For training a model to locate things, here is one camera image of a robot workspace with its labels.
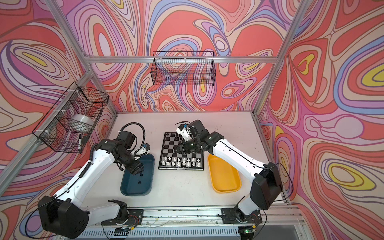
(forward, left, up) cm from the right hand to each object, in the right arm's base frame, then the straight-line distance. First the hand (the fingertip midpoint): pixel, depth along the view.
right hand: (178, 154), depth 75 cm
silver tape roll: (+14, +47, +13) cm, 51 cm away
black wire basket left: (+10, +52, +14) cm, 55 cm away
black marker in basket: (+4, +48, +7) cm, 48 cm away
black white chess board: (+6, +6, -18) cm, 20 cm away
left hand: (-2, +21, -6) cm, 22 cm away
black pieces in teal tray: (-7, +24, -18) cm, 31 cm away
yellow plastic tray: (-6, -26, -20) cm, 33 cm away
